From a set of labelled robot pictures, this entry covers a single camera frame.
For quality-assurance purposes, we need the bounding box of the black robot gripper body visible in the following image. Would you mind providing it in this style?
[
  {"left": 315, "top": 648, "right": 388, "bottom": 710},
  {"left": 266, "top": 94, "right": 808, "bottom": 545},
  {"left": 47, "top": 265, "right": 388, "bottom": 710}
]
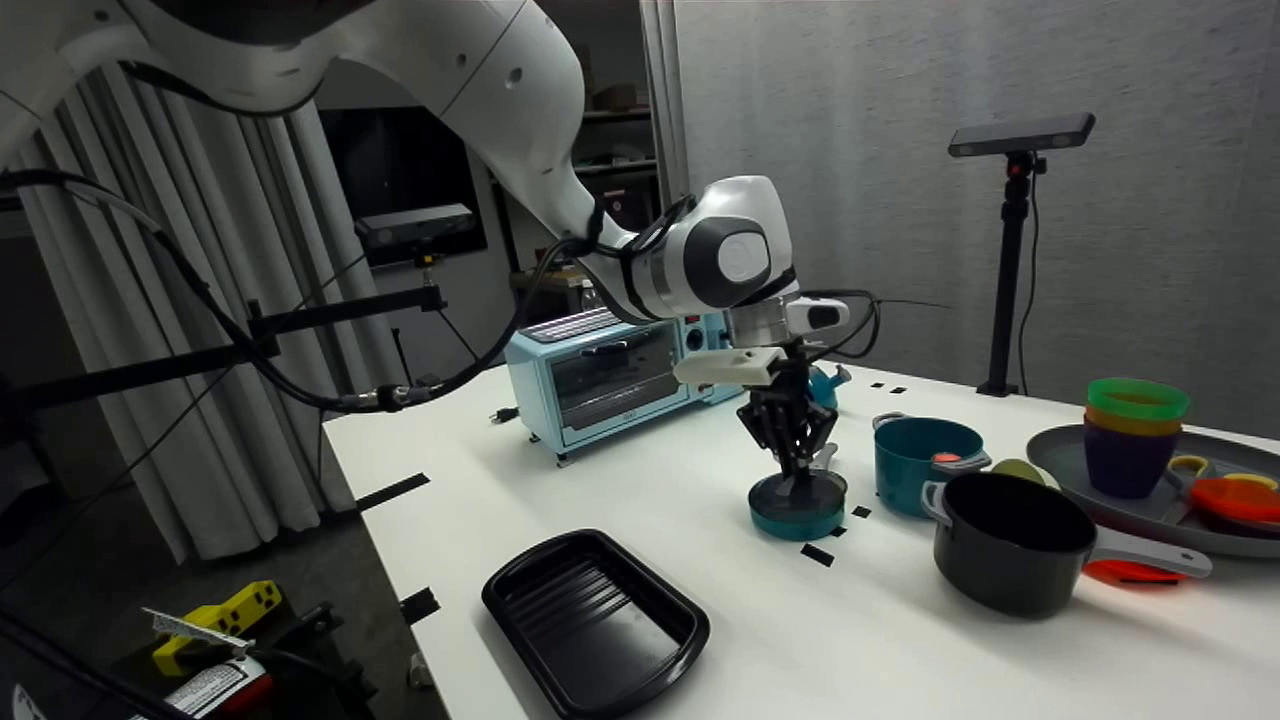
[{"left": 740, "top": 336, "right": 829, "bottom": 423}]

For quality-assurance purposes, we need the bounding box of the teal toy pot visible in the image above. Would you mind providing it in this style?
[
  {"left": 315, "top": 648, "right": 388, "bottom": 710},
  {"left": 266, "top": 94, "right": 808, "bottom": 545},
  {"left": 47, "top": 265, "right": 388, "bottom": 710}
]
[{"left": 873, "top": 408, "right": 993, "bottom": 519}]

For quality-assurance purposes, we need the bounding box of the light blue toaster oven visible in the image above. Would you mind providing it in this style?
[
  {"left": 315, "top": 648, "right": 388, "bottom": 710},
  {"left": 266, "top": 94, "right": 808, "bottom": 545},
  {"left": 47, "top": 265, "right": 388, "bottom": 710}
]
[{"left": 503, "top": 304, "right": 754, "bottom": 465}]

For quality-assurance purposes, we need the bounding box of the cream toy disc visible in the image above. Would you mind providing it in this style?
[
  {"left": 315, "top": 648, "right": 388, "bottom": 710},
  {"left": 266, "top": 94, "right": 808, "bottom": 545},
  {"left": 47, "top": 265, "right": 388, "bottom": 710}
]
[{"left": 993, "top": 457, "right": 1069, "bottom": 498}]

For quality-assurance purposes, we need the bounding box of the grey round plate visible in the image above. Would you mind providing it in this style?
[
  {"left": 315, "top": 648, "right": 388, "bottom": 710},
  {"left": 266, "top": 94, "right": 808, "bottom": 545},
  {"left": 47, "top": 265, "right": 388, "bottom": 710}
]
[{"left": 1026, "top": 420, "right": 1280, "bottom": 566}]

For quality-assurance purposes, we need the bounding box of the black rectangular tray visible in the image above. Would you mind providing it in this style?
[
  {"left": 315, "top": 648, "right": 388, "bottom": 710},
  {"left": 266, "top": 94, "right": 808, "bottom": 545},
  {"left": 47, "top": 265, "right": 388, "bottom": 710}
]
[{"left": 479, "top": 526, "right": 715, "bottom": 720}]

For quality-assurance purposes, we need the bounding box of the purple toy cup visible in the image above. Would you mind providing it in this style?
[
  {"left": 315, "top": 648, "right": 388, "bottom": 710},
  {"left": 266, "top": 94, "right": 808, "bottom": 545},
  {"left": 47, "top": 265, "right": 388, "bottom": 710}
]
[{"left": 1082, "top": 423, "right": 1183, "bottom": 506}]

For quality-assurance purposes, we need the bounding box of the orange toy cup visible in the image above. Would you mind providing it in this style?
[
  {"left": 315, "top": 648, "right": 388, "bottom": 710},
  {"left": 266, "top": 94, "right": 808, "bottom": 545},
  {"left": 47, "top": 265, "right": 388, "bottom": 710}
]
[{"left": 1084, "top": 408, "right": 1188, "bottom": 440}]

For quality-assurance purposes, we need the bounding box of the green toy cup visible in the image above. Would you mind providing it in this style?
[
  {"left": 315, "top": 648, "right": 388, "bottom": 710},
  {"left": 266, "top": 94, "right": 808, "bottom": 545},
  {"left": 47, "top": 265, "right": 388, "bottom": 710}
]
[{"left": 1082, "top": 374, "right": 1196, "bottom": 428}]

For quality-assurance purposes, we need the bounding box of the red flat toy piece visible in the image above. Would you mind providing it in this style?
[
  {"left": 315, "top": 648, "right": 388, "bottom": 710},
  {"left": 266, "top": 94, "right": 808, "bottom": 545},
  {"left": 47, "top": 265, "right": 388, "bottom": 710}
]
[{"left": 1082, "top": 555, "right": 1188, "bottom": 592}]

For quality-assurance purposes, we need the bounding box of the orange-red toy food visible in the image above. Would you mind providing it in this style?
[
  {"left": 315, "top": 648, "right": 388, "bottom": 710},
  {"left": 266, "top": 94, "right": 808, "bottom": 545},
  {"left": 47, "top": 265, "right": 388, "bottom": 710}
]
[{"left": 1183, "top": 470, "right": 1280, "bottom": 538}]

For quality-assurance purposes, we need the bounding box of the black metal bar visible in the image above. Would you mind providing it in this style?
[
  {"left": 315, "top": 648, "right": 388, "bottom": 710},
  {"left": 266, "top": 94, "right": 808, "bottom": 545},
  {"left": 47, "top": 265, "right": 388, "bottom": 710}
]
[{"left": 243, "top": 284, "right": 449, "bottom": 344}]

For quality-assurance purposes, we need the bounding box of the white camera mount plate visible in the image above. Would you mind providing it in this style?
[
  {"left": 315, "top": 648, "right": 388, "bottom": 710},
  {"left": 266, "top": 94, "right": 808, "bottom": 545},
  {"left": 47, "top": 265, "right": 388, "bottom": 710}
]
[{"left": 674, "top": 344, "right": 794, "bottom": 393}]

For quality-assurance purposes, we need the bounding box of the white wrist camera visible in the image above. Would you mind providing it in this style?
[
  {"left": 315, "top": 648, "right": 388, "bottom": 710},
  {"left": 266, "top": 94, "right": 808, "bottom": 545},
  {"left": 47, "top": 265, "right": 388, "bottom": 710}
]
[{"left": 780, "top": 297, "right": 852, "bottom": 341}]

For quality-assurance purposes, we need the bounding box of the black pot with grey handles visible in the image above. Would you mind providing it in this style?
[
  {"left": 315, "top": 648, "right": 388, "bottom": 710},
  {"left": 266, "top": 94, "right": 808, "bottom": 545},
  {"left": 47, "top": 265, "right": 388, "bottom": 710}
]
[{"left": 919, "top": 470, "right": 1216, "bottom": 621}]

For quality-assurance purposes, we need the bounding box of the black camera tripod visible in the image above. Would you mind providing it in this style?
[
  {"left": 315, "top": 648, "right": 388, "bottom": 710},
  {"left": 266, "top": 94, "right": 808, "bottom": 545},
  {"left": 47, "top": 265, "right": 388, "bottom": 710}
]
[{"left": 976, "top": 149, "right": 1054, "bottom": 399}]

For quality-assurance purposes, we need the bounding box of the black stereo camera bar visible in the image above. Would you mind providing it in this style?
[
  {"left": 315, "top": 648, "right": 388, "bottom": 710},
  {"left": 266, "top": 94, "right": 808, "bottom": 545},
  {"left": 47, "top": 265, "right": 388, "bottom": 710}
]
[{"left": 944, "top": 110, "right": 1100, "bottom": 161}]

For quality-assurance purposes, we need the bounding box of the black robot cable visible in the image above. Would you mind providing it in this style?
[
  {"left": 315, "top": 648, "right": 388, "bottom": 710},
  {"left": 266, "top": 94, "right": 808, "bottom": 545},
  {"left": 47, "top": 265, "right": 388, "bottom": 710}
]
[{"left": 0, "top": 164, "right": 697, "bottom": 416}]

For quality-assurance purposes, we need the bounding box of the yellow handled tool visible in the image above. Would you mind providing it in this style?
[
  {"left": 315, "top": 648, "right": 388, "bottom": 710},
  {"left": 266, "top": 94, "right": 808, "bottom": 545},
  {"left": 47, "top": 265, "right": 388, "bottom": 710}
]
[{"left": 149, "top": 576, "right": 290, "bottom": 682}]

